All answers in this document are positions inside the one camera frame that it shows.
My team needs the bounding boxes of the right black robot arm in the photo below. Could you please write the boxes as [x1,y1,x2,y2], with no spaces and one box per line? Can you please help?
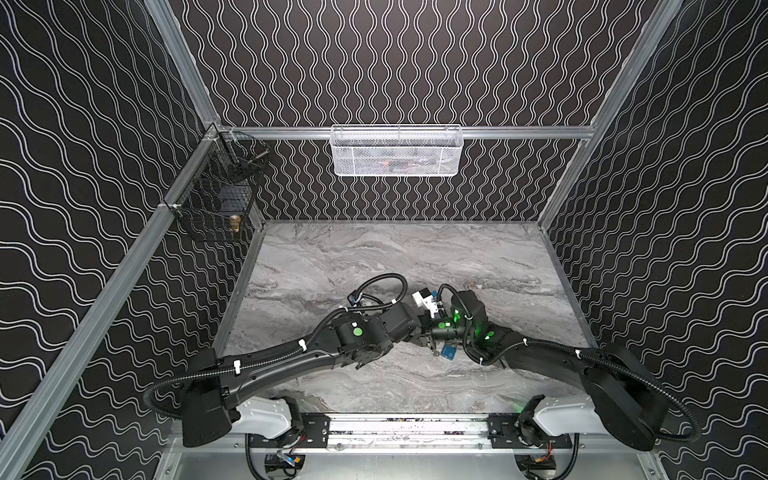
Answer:
[412,284,702,451]

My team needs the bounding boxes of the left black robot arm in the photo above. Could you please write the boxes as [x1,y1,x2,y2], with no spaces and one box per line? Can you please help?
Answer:
[142,273,420,447]

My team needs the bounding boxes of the blue padlock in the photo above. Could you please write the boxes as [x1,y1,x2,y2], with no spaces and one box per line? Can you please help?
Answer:
[440,344,457,361]

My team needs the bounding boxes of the red item in white basket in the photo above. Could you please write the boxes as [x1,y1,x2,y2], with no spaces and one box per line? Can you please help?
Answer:
[378,158,418,171]

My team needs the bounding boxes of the brass object in black basket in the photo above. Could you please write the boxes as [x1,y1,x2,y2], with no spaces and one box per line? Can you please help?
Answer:
[228,214,242,234]

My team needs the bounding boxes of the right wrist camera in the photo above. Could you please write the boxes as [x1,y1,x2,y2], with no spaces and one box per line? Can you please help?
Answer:
[412,288,441,319]

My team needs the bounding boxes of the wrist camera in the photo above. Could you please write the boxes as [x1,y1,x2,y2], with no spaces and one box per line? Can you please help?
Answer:
[347,290,365,306]
[412,288,441,319]

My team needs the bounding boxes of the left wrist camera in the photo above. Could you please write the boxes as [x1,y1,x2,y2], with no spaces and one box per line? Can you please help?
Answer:
[347,290,365,306]

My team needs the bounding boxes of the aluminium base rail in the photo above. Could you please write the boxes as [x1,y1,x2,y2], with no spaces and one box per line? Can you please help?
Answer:
[161,411,649,454]

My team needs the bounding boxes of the white mesh wall basket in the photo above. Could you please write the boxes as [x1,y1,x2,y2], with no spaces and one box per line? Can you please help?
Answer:
[329,124,464,177]

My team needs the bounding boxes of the black wire wall basket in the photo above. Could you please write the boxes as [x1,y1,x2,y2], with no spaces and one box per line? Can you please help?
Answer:
[163,123,271,245]

